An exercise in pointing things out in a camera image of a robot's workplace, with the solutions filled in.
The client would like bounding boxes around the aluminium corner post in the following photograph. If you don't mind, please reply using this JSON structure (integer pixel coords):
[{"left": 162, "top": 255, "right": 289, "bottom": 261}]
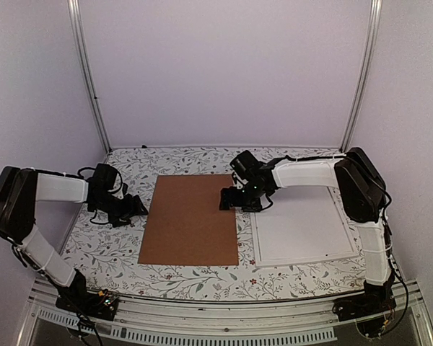
[
  {"left": 340, "top": 0, "right": 382, "bottom": 151},
  {"left": 67, "top": 0, "right": 112, "bottom": 154}
]

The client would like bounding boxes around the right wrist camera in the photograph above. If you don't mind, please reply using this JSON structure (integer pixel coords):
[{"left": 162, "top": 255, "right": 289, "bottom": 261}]
[{"left": 229, "top": 150, "right": 263, "bottom": 180}]

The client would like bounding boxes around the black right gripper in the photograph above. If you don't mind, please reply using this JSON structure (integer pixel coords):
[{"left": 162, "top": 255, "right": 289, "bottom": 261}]
[{"left": 219, "top": 182, "right": 266, "bottom": 213}]

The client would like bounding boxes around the right aluminium corner post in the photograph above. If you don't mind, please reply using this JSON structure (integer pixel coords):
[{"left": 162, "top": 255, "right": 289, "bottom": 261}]
[{"left": 340, "top": 0, "right": 382, "bottom": 151}]

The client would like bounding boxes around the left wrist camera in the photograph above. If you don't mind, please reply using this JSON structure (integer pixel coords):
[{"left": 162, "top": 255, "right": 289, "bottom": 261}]
[{"left": 91, "top": 163, "right": 118, "bottom": 191}]

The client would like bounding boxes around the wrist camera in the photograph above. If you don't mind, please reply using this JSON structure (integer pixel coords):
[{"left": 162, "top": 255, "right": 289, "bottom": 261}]
[
  {"left": 229, "top": 150, "right": 263, "bottom": 180},
  {"left": 91, "top": 163, "right": 118, "bottom": 191}
]

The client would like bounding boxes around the left aluminium corner post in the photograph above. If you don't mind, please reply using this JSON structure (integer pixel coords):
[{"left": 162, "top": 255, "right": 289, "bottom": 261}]
[{"left": 67, "top": 0, "right": 112, "bottom": 154}]

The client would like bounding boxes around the brown cardboard backing board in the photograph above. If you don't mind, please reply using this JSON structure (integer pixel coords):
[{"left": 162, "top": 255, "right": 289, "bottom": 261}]
[{"left": 139, "top": 174, "right": 239, "bottom": 267}]

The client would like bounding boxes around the white picture frame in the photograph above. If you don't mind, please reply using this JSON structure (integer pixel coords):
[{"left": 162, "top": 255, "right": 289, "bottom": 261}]
[{"left": 250, "top": 187, "right": 360, "bottom": 268}]

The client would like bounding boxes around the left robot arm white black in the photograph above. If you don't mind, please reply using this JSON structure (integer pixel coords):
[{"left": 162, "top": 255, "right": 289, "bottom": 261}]
[{"left": 0, "top": 163, "right": 148, "bottom": 313}]

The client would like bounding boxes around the dark red blue photo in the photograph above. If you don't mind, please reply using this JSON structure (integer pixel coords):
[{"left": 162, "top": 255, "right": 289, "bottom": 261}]
[{"left": 255, "top": 201, "right": 354, "bottom": 262}]

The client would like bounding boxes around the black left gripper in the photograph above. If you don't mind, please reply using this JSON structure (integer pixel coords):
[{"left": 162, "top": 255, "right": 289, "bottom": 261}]
[{"left": 92, "top": 193, "right": 149, "bottom": 228}]

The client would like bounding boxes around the aluminium front rail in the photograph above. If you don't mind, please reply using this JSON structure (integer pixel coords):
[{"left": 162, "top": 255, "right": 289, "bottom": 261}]
[{"left": 18, "top": 280, "right": 433, "bottom": 345}]

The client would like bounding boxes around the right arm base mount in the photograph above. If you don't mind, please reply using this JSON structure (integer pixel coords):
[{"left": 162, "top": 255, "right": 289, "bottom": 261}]
[{"left": 332, "top": 281, "right": 409, "bottom": 340}]

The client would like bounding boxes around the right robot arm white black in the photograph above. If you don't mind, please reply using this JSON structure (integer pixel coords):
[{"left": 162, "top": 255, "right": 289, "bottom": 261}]
[{"left": 219, "top": 148, "right": 396, "bottom": 319}]

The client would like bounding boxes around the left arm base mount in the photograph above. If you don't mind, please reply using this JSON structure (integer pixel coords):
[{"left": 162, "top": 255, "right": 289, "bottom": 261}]
[{"left": 51, "top": 270, "right": 118, "bottom": 321}]

